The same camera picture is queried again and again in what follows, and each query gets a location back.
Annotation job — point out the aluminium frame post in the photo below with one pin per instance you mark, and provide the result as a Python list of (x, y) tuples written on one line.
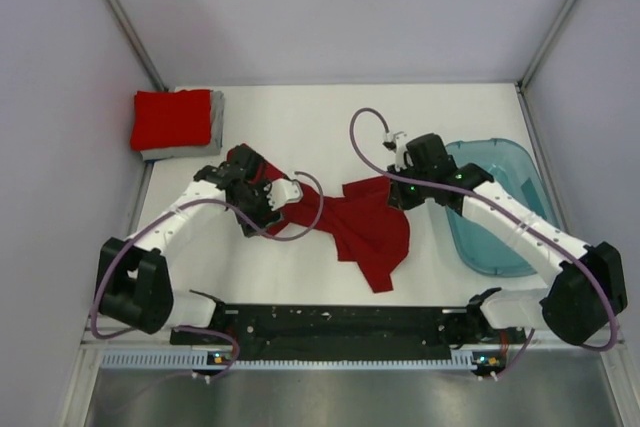
[(551, 37), (135, 44)]

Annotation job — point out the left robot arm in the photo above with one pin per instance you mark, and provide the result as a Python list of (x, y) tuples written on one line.
[(135, 281)]

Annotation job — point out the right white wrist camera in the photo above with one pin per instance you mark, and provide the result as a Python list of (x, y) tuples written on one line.
[(396, 142)]

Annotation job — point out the folded bright red t-shirt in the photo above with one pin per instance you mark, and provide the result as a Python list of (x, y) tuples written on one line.
[(171, 119)]

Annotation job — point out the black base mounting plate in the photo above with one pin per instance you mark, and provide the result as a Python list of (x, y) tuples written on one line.
[(310, 332)]

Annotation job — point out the dark red t-shirt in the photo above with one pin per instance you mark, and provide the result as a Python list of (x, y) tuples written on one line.
[(365, 229)]

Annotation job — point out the grey slotted cable duct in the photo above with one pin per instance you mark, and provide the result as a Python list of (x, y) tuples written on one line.
[(216, 359)]

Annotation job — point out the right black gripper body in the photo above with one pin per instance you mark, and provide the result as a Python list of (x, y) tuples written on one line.
[(409, 195)]

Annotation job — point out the translucent blue plastic bin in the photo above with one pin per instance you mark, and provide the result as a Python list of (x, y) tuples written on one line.
[(489, 252)]

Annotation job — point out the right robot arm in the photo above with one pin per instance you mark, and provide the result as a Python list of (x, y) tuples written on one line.
[(584, 286)]

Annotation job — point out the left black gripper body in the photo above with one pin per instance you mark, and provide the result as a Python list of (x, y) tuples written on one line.
[(256, 206)]

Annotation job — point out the right aluminium frame post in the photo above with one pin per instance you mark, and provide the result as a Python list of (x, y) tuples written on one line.
[(551, 37)]

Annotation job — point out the left aluminium frame post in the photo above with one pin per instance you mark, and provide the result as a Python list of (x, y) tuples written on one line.
[(135, 44)]

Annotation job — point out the folded grey t-shirt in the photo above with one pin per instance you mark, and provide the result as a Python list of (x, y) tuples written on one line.
[(211, 149)]

